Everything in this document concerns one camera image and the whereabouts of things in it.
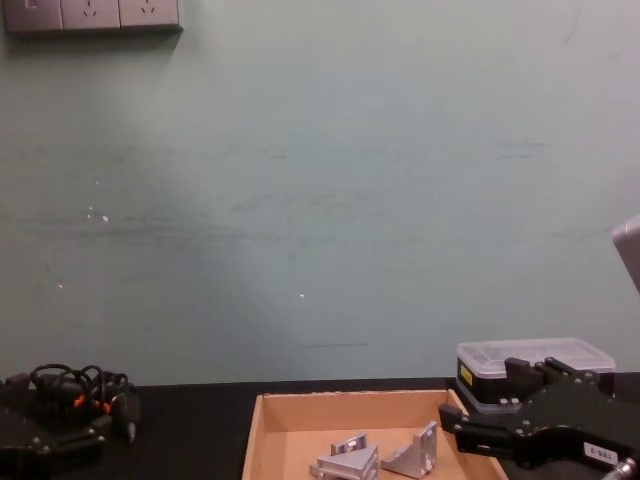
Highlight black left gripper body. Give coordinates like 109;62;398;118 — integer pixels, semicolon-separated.
0;397;107;474

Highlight black table cloth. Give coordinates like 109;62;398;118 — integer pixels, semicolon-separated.
0;372;640;480

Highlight aluminium corner bracket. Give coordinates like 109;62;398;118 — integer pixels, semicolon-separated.
380;420;439;474
309;433;380;480

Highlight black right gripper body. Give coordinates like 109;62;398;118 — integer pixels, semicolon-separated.
509;372;640;470

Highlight black corded tool orange parts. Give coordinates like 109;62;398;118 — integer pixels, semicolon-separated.
28;363;143;444

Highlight shallow brown cardboard tray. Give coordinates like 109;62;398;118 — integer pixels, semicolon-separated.
241;389;509;480

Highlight clear plastic case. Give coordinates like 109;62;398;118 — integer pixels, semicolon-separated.
455;337;617;414

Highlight grey wall socket panel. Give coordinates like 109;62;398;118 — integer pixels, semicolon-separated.
3;0;184;35

